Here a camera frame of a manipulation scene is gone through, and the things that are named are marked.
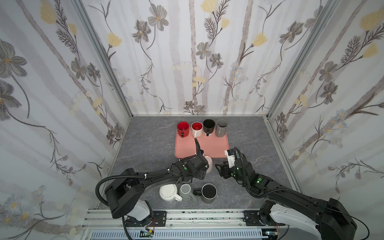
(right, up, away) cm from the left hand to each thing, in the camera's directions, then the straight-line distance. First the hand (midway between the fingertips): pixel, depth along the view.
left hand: (198, 166), depth 85 cm
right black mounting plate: (+26, -23, -12) cm, 37 cm away
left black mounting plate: (-20, -24, -12) cm, 33 cm away
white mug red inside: (-1, +23, +22) cm, 31 cm away
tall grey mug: (+16, +23, +15) cm, 31 cm away
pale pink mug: (+7, +2, 0) cm, 7 cm away
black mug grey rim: (+4, -10, -12) cm, 16 cm away
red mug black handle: (-11, +22, +22) cm, 32 cm away
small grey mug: (-7, -10, -12) cm, 17 cm away
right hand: (+10, +4, -6) cm, 12 cm away
